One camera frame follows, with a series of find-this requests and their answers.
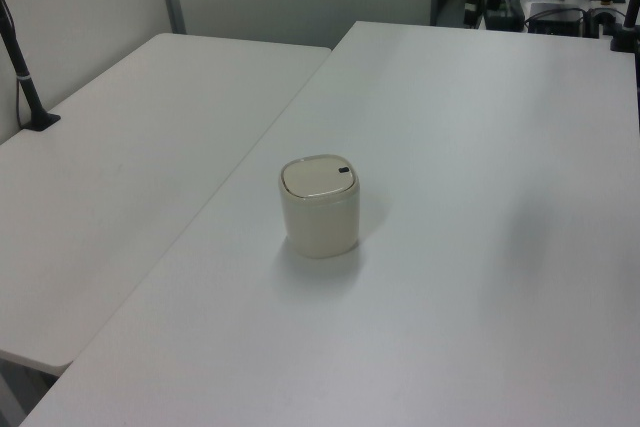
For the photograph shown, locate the black stand with white band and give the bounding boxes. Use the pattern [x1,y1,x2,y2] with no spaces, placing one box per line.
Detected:
[0,0,63,131]

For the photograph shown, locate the cream plastic trash bin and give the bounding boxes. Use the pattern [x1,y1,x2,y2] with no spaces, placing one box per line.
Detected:
[277,152,362,260]

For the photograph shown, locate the cream trash bin lid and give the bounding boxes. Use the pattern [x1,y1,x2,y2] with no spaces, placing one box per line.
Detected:
[280,156,358,199]

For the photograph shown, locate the black electronics box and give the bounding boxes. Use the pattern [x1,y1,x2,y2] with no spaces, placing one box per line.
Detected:
[528,1,587,37]

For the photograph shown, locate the black clamp stand pole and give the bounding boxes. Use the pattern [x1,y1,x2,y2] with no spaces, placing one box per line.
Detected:
[608,0,640,54]

